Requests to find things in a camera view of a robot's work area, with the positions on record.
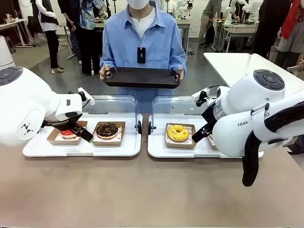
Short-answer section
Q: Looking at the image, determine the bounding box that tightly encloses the person in blue patterned shirt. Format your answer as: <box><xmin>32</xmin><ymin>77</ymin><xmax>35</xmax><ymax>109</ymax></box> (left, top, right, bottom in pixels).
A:
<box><xmin>77</xmin><ymin>0</ymin><xmax>105</xmax><ymax>76</ymax></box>

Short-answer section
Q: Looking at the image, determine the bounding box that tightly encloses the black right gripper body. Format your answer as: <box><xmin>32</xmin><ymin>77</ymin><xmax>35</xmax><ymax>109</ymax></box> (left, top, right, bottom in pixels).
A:
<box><xmin>201</xmin><ymin>98</ymin><xmax>218</xmax><ymax>129</ymax></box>

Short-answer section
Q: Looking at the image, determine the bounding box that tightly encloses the person's left hand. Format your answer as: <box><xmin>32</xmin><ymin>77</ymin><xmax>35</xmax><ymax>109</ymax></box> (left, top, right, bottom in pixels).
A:
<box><xmin>176</xmin><ymin>66</ymin><xmax>185</xmax><ymax>83</ymax></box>

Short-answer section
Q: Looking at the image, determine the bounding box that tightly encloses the white face mask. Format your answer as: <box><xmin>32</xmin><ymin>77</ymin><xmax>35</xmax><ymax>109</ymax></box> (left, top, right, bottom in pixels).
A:
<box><xmin>125</xmin><ymin>0</ymin><xmax>147</xmax><ymax>10</ymax></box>

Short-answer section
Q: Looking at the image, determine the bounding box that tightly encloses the person with red scarf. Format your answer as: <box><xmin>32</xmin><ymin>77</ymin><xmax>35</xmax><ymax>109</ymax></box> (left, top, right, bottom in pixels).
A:
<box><xmin>269</xmin><ymin>0</ymin><xmax>304</xmax><ymax>72</ymax></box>

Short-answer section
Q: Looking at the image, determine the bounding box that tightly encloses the red donut in cardboard tray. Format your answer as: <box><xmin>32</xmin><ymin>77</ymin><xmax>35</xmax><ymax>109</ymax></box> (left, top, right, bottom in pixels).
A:
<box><xmin>47</xmin><ymin>120</ymin><xmax>88</xmax><ymax>146</ymax></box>

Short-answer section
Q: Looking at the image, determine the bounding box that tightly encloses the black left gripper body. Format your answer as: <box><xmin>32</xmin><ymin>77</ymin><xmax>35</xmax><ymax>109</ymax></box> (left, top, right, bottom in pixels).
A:
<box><xmin>42</xmin><ymin>111</ymin><xmax>83</xmax><ymax>130</ymax></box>

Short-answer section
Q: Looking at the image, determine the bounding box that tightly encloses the yellow sprinkled donut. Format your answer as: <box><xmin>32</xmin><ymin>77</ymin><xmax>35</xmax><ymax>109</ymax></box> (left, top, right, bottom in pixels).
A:
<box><xmin>167</xmin><ymin>124</ymin><xmax>190</xmax><ymax>143</ymax></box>

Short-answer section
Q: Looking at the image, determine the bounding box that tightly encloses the chocolate glazed donut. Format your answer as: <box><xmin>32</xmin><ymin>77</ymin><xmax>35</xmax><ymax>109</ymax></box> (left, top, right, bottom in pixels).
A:
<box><xmin>95</xmin><ymin>122</ymin><xmax>119</xmax><ymax>140</ymax></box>

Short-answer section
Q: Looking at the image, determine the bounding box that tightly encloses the large white table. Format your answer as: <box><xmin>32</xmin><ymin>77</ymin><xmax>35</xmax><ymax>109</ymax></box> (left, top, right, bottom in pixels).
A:
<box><xmin>203</xmin><ymin>52</ymin><xmax>304</xmax><ymax>90</ymax></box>

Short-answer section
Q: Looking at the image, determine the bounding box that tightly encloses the person in black outfit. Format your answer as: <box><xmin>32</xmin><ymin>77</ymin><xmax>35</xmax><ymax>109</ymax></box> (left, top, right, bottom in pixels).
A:
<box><xmin>251</xmin><ymin>0</ymin><xmax>292</xmax><ymax>60</ymax></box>

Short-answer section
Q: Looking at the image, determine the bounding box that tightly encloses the black serving tray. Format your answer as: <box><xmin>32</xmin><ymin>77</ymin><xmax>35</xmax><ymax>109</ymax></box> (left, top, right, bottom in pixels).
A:
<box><xmin>103</xmin><ymin>66</ymin><xmax>181</xmax><ymax>90</ymax></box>

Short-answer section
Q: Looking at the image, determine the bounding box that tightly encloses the red glazed donut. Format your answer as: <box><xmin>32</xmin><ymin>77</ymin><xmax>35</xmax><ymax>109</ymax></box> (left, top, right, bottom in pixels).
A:
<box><xmin>59</xmin><ymin>129</ymin><xmax>81</xmax><ymax>141</ymax></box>

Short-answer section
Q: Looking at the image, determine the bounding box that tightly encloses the black cable sleeve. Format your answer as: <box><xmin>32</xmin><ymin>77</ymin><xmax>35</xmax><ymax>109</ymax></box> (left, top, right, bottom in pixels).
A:
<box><xmin>241</xmin><ymin>101</ymin><xmax>304</xmax><ymax>188</ymax></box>

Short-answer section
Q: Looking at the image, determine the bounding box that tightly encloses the clear plastic display lid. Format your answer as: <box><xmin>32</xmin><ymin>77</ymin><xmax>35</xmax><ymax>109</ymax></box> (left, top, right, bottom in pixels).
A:
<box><xmin>82</xmin><ymin>94</ymin><xmax>143</xmax><ymax>135</ymax></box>
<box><xmin>148</xmin><ymin>95</ymin><xmax>214</xmax><ymax>136</ymax></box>

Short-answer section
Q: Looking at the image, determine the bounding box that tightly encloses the sprinkled chocolate donut in tray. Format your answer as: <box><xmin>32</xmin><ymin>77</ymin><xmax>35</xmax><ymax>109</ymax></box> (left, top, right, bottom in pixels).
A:
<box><xmin>208</xmin><ymin>133</ymin><xmax>219</xmax><ymax>151</ymax></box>

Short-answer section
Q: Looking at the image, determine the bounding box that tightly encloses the person in black vest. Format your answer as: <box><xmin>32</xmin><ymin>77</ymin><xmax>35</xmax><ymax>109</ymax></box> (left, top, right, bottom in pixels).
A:
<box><xmin>30</xmin><ymin>0</ymin><xmax>65</xmax><ymax>74</ymax></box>

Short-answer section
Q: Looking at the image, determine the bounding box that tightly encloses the person's left forearm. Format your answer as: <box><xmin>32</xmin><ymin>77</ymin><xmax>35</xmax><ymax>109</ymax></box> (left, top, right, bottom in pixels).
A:
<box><xmin>170</xmin><ymin>54</ymin><xmax>187</xmax><ymax>72</ymax></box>

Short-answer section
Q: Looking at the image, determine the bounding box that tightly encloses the yellow donut in cardboard tray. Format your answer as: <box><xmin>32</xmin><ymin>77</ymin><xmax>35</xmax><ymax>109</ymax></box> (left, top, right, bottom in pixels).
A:
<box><xmin>165</xmin><ymin>123</ymin><xmax>197</xmax><ymax>150</ymax></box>

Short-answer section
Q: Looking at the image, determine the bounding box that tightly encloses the person's right hand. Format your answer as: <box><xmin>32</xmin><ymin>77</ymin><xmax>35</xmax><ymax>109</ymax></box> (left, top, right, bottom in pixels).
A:
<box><xmin>99</xmin><ymin>64</ymin><xmax>117</xmax><ymax>82</ymax></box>

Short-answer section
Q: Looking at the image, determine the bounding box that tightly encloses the black name badge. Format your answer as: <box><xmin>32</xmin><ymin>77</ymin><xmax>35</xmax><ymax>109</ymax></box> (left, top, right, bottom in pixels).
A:
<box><xmin>137</xmin><ymin>47</ymin><xmax>146</xmax><ymax>64</ymax></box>

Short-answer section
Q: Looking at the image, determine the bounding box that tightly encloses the white air purifier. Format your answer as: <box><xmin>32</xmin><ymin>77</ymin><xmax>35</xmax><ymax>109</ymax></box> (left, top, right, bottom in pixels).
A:
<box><xmin>0</xmin><ymin>35</ymin><xmax>16</xmax><ymax>69</ymax></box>

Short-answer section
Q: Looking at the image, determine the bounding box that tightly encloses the person in dark clothes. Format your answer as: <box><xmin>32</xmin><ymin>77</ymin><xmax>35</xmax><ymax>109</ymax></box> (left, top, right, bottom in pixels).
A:
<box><xmin>57</xmin><ymin>0</ymin><xmax>83</xmax><ymax>66</ymax></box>

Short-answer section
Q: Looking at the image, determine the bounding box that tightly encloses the person in grey shirt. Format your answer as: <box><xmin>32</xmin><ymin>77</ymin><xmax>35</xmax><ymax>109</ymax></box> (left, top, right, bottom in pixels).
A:
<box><xmin>198</xmin><ymin>0</ymin><xmax>223</xmax><ymax>48</ymax></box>

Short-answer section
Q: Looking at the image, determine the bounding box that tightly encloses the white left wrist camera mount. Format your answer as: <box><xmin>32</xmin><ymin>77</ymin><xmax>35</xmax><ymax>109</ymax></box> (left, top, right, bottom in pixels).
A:
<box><xmin>77</xmin><ymin>87</ymin><xmax>95</xmax><ymax>106</ymax></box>

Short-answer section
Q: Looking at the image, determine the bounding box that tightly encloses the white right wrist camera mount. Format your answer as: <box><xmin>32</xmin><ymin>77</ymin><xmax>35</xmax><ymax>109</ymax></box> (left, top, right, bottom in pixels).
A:
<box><xmin>191</xmin><ymin>87</ymin><xmax>211</xmax><ymax>107</ymax></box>

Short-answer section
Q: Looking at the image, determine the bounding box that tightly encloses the background robot work table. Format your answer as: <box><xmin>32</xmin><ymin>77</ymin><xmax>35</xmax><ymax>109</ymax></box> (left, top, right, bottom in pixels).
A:
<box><xmin>213</xmin><ymin>20</ymin><xmax>259</xmax><ymax>53</ymax></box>

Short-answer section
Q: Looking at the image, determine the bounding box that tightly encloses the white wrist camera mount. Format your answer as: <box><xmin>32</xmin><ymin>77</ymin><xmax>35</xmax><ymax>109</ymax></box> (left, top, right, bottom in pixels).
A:
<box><xmin>77</xmin><ymin>87</ymin><xmax>95</xmax><ymax>106</ymax></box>
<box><xmin>191</xmin><ymin>87</ymin><xmax>211</xmax><ymax>107</ymax></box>

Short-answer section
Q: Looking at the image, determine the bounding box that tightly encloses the white display tray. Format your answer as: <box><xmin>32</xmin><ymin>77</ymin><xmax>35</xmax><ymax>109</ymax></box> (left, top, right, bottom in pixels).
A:
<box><xmin>147</xmin><ymin>113</ymin><xmax>264</xmax><ymax>159</ymax></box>
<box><xmin>23</xmin><ymin>113</ymin><xmax>143</xmax><ymax>157</ymax></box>

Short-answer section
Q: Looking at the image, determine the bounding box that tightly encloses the person's right forearm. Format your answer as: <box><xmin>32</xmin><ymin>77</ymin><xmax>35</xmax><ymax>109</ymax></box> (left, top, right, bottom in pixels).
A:
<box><xmin>99</xmin><ymin>54</ymin><xmax>115</xmax><ymax>72</ymax></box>

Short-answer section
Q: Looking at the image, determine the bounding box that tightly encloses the white background desk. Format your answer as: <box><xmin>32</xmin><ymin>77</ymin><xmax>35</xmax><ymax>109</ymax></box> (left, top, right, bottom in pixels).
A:
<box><xmin>0</xmin><ymin>18</ymin><xmax>33</xmax><ymax>48</ymax></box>

